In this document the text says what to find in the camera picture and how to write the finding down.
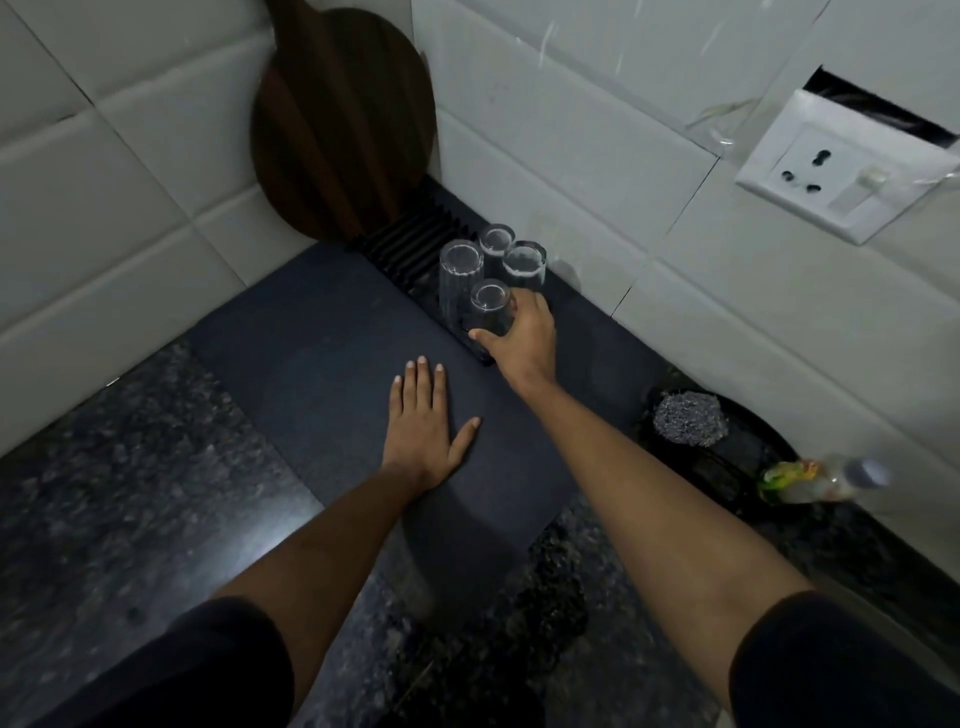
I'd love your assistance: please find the clear plastic dish soap bottle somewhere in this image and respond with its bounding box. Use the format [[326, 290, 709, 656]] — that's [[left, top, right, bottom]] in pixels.
[[756, 453, 895, 507]]

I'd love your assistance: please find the round dark wooden cutting board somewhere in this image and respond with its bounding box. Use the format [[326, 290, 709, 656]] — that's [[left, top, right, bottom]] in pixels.
[[249, 0, 438, 245]]

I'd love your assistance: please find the small clear drinking glass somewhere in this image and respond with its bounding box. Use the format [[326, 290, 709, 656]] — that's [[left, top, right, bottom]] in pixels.
[[478, 223, 516, 280]]

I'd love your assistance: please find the person's left hand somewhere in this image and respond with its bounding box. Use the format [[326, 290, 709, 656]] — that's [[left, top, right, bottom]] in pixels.
[[381, 356, 482, 492]]

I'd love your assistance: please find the person's black left sleeve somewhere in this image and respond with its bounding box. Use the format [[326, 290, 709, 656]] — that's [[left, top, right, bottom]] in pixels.
[[30, 596, 297, 728]]

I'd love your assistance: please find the black round dish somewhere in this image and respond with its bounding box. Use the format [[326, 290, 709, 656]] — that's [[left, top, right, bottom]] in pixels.
[[643, 386, 802, 519]]

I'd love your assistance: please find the black ribbed drying rack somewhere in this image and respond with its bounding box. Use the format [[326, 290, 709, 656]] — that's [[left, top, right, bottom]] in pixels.
[[352, 180, 560, 367]]

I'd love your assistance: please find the tall ribbed clear glass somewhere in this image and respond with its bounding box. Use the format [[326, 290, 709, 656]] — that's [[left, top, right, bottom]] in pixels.
[[438, 239, 486, 322]]

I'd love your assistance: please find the white wall socket with switch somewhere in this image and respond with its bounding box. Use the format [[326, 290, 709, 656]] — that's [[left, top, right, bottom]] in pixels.
[[735, 88, 960, 246]]

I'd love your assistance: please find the person's black right sleeve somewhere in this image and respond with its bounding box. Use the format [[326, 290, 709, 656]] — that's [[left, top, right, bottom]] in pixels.
[[729, 589, 960, 728]]

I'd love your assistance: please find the dark grey drying mat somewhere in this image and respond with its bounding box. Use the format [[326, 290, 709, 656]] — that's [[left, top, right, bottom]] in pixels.
[[182, 241, 669, 635]]

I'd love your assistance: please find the person's right forearm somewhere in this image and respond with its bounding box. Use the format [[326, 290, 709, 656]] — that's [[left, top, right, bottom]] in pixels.
[[517, 373, 817, 717]]

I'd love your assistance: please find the person's black sleeve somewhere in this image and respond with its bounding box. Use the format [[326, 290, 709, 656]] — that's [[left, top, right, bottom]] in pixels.
[[729, 589, 960, 728], [30, 596, 297, 728]]

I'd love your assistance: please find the short clear drinking glass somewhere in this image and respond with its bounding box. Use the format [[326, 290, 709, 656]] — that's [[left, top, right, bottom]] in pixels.
[[465, 278, 517, 340]]

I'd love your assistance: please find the clear faceted drinking glass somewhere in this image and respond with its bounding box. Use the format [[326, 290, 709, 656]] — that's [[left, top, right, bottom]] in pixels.
[[501, 240, 549, 295]]

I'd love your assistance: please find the person's right hand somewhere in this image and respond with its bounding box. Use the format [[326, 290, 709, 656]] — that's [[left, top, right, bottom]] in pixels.
[[468, 288, 558, 389]]

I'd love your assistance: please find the steel wool scrubber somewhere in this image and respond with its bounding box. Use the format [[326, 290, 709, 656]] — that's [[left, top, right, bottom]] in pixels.
[[651, 390, 730, 450]]

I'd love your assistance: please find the person's left forearm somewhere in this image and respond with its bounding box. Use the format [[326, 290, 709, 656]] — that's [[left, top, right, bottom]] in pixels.
[[211, 465, 430, 717]]

